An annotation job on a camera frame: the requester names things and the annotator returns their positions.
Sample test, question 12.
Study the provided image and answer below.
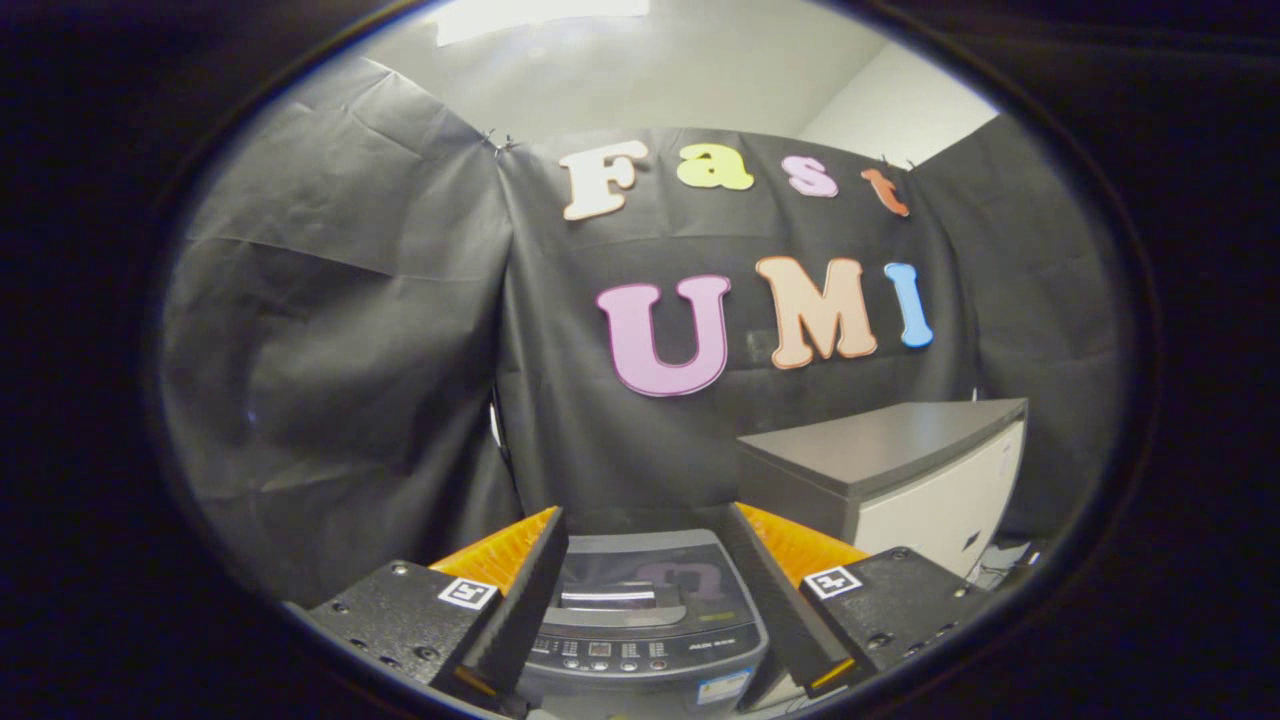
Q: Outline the white cabinet with grey top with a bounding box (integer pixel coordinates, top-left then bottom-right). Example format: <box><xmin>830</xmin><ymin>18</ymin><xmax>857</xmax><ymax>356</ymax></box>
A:
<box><xmin>737</xmin><ymin>398</ymin><xmax>1029</xmax><ymax>581</ymax></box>

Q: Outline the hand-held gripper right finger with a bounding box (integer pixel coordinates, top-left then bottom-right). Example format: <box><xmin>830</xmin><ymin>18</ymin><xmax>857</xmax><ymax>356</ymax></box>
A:
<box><xmin>722</xmin><ymin>501</ymin><xmax>993</xmax><ymax>699</ymax></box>

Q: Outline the black backdrop cloth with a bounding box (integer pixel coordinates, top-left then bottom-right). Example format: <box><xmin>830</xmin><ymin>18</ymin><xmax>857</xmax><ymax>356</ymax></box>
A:
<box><xmin>160</xmin><ymin>55</ymin><xmax>1126</xmax><ymax>606</ymax></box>

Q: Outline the grey washing machine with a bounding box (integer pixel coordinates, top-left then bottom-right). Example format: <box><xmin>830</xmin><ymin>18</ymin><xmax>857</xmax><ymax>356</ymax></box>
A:
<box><xmin>512</xmin><ymin>530</ymin><xmax>773</xmax><ymax>719</ymax></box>

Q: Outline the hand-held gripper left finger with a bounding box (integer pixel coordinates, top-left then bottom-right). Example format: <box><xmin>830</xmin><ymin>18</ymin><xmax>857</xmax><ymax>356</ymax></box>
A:
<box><xmin>283</xmin><ymin>505</ymin><xmax>569</xmax><ymax>711</ymax></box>

